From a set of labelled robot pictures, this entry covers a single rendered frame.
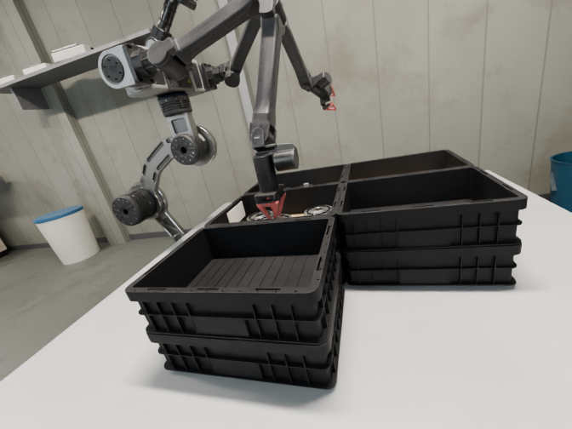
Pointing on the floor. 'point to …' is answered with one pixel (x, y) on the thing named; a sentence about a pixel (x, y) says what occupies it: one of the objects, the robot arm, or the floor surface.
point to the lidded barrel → (68, 234)
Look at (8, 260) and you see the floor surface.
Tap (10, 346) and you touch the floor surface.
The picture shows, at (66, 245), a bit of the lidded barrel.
